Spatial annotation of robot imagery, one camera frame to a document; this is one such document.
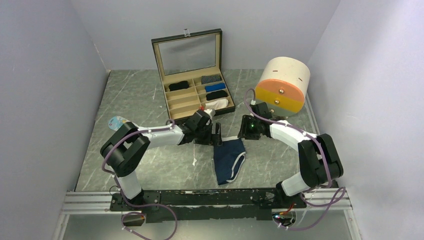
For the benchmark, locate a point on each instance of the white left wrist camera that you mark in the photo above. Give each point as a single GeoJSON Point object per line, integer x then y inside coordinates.
{"type": "Point", "coordinates": [209, 111]}

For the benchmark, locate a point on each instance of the black beige organizer box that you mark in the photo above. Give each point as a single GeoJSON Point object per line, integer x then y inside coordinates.
{"type": "Point", "coordinates": [188, 57]}

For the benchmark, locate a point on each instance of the black underwear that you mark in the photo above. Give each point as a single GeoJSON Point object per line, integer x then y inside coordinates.
{"type": "Point", "coordinates": [179, 86]}

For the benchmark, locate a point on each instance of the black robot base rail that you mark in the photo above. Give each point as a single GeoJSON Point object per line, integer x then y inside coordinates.
{"type": "Point", "coordinates": [217, 204]}

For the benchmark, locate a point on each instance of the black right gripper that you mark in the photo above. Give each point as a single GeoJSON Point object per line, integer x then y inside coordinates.
{"type": "Point", "coordinates": [244, 131]}

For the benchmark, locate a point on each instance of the black rolled cloth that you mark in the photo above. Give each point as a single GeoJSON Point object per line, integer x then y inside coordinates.
{"type": "Point", "coordinates": [216, 95]}

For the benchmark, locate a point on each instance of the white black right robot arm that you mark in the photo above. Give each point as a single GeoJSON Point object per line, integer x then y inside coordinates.
{"type": "Point", "coordinates": [319, 161]}

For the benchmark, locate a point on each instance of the white rolled cloth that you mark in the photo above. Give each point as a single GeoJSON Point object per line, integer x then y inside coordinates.
{"type": "Point", "coordinates": [218, 104]}

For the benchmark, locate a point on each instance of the striped rolled cloth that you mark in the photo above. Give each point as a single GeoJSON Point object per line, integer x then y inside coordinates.
{"type": "Point", "coordinates": [207, 79]}

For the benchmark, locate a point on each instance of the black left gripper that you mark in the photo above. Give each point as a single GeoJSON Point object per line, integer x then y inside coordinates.
{"type": "Point", "coordinates": [209, 140]}

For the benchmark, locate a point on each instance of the round cream drawer cabinet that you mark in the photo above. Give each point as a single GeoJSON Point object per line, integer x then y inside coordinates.
{"type": "Point", "coordinates": [283, 86]}

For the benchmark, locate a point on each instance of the navy white underwear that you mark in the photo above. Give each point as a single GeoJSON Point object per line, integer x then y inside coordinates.
{"type": "Point", "coordinates": [228, 159]}

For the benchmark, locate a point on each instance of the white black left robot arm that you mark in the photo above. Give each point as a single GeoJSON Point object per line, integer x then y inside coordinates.
{"type": "Point", "coordinates": [123, 152]}

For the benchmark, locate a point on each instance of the blue rolled cloth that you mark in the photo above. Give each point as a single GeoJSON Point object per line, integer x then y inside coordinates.
{"type": "Point", "coordinates": [215, 87]}

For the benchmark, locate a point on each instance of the blue packaged item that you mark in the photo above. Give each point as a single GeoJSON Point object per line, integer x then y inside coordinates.
{"type": "Point", "coordinates": [116, 122]}

